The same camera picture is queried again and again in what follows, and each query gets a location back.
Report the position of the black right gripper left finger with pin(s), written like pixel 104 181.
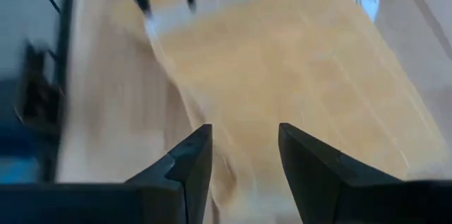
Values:
pixel 192 167

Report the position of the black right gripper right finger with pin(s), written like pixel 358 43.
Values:
pixel 310 171

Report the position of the yellow waffle towel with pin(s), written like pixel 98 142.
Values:
pixel 282 75

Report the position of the black aluminium table frame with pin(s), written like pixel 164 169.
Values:
pixel 65 58

